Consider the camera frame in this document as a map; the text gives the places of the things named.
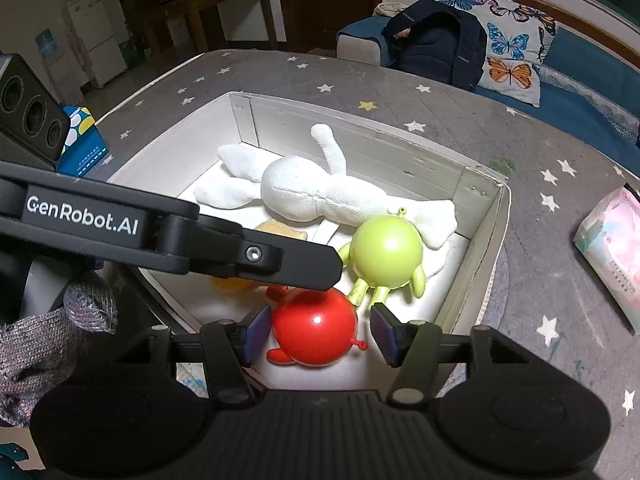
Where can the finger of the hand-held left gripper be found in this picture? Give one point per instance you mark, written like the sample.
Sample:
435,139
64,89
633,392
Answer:
300,265

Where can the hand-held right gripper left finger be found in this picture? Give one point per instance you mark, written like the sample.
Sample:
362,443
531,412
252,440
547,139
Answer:
257,332

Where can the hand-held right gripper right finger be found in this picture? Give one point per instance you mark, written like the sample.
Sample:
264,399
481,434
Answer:
382,332

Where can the beige peanut toy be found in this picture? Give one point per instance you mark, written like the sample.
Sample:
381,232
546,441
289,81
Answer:
282,232

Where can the red round toy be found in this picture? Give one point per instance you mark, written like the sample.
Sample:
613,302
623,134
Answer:
315,330

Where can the white plush rabbit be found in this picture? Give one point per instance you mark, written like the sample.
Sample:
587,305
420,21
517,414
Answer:
310,190

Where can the green round toy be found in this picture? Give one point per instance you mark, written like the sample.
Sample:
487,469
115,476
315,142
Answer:
385,250

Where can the white cardboard box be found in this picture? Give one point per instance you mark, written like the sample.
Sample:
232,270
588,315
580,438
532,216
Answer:
470,260

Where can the person's left hand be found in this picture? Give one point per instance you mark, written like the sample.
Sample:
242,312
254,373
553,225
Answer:
45,355

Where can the blue box with dots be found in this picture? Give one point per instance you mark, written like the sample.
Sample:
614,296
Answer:
80,145

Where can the water dispenser with blue bottle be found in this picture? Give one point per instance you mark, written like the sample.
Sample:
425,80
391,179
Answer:
52,60

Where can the white refrigerator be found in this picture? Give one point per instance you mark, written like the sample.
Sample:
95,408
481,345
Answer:
97,40

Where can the grey star-printed mattress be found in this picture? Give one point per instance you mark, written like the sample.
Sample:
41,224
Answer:
550,270

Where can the pink tissue packet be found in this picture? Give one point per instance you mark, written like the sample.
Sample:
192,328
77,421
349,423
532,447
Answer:
612,255

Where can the wooden desk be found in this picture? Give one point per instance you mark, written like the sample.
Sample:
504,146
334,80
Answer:
220,0

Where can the teal cloth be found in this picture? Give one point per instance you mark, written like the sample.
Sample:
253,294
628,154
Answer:
10,460

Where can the dark blue backpack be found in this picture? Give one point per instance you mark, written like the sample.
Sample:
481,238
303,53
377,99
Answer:
435,40

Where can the brown wooden door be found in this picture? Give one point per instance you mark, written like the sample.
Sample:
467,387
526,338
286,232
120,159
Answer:
325,0

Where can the beige cloth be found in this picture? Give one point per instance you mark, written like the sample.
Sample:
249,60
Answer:
390,9

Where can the butterfly print pillow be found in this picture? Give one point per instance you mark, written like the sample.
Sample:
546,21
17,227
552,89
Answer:
515,40

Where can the blue sofa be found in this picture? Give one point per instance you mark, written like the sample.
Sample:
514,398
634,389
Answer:
590,90

